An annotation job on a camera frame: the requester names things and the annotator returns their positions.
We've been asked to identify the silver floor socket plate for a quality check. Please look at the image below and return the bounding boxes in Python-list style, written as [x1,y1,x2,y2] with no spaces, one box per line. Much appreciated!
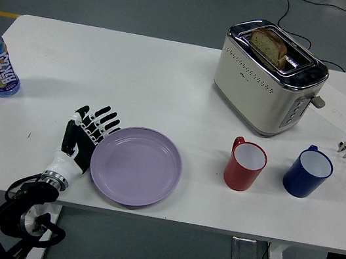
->
[228,235,261,259]

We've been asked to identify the cream and chrome toaster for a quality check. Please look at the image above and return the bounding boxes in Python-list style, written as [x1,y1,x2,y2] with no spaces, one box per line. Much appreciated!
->
[205,11,338,147]

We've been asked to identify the black toaster power cable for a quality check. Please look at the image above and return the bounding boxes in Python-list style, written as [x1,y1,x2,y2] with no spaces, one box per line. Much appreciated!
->
[266,0,346,73]

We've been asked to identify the blue mug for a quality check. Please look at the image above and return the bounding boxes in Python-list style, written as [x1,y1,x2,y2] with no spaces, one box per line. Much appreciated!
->
[280,140,338,203]

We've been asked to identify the purple plate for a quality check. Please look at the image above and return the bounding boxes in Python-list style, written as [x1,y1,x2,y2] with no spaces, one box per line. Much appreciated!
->
[84,119,189,215]

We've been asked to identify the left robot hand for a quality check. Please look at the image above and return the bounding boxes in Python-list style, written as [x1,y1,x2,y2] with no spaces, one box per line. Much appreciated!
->
[43,97,125,189]

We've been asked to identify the red mug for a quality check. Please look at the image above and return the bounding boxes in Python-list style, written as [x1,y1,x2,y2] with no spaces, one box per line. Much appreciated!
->
[220,134,272,195]

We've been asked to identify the bread slice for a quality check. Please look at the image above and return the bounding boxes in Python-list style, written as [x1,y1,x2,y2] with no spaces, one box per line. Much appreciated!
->
[245,24,292,70]

